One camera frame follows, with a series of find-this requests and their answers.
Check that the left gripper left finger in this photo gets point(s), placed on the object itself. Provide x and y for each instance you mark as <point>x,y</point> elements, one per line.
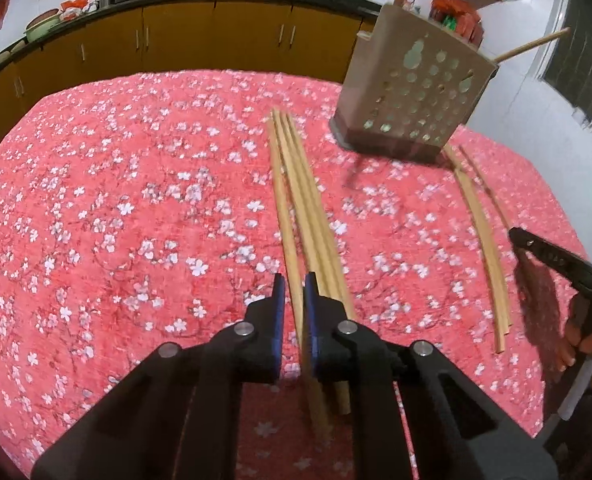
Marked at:
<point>175,416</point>

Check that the green bowl with lid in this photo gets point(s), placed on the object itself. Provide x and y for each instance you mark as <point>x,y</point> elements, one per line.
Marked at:
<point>42,24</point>

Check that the beige perforated utensil holder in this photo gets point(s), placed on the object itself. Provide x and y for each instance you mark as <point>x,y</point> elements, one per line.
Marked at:
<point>410,84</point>

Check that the right window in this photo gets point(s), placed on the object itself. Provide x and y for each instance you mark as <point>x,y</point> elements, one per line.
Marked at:
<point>568,63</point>

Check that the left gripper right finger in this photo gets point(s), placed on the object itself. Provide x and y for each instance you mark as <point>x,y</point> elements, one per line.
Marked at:
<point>415,414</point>

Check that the person right hand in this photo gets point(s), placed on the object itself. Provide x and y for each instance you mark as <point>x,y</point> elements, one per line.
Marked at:
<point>572,343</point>

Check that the wooden lower cabinets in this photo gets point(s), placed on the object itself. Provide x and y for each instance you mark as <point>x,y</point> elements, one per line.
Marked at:
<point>199,35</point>

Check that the red floral tablecloth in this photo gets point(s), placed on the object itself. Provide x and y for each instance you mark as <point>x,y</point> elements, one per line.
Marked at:
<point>140,209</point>

